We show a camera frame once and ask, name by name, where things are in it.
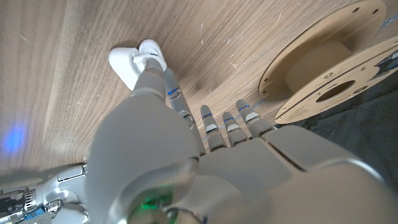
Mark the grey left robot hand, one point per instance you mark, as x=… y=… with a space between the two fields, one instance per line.
x=242 y=180

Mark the black fabric curtain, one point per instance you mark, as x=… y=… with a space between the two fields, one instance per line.
x=373 y=130

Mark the white AirPods case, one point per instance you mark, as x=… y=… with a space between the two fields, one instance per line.
x=122 y=63

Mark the cardboard filament reel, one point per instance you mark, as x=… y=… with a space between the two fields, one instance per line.
x=311 y=105

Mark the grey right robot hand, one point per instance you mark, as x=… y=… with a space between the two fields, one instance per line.
x=65 y=193

